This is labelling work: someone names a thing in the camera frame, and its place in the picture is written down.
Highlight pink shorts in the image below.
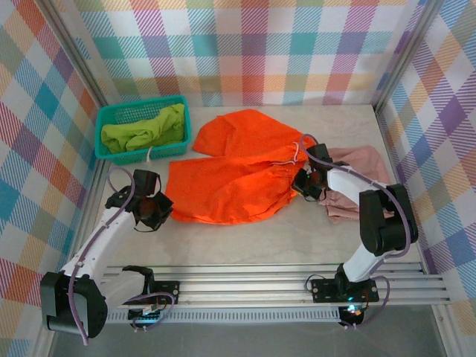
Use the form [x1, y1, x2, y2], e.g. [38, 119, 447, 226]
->
[315, 145, 391, 224]

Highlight orange shorts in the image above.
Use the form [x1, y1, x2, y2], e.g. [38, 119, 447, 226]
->
[164, 109, 312, 226]

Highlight lime green shorts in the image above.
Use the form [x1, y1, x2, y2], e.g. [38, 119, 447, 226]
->
[100, 103, 186, 153]

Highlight teal plastic basket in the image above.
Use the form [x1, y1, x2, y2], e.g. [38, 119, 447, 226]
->
[95, 95, 193, 167]

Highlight left controller board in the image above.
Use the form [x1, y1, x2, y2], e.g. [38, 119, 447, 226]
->
[127, 305, 168, 329]

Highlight controller board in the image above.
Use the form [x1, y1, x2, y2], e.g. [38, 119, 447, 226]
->
[127, 305, 168, 329]
[338, 304, 367, 328]

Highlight right controller board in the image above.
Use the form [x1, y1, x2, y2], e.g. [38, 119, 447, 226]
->
[338, 304, 367, 328]

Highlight aluminium side rail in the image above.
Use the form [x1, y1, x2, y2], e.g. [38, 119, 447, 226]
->
[65, 159, 112, 278]

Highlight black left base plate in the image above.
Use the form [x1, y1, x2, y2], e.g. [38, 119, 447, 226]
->
[128, 280, 181, 306]

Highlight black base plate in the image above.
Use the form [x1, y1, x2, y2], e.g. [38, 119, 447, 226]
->
[310, 277, 380, 304]
[128, 280, 181, 306]

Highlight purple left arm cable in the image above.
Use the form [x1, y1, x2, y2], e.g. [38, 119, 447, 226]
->
[68, 167, 176, 347]

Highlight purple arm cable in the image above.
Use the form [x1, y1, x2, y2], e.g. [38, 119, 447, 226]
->
[68, 167, 176, 347]
[299, 133, 412, 330]

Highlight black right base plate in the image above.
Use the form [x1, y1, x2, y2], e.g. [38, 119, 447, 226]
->
[310, 277, 380, 304]

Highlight aluminium rail frame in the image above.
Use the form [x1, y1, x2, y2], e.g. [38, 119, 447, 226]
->
[39, 252, 453, 309]

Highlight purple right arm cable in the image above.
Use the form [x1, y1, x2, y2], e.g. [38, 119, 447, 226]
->
[299, 133, 412, 330]

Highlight grey slotted cable duct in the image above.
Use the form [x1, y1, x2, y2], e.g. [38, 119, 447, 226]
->
[103, 310, 342, 324]

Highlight aluminium corner post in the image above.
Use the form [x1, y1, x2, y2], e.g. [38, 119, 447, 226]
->
[39, 0, 112, 112]
[371, 0, 447, 115]

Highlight aluminium frame leg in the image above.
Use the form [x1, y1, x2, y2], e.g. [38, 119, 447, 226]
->
[35, 329, 59, 357]
[433, 304, 459, 357]

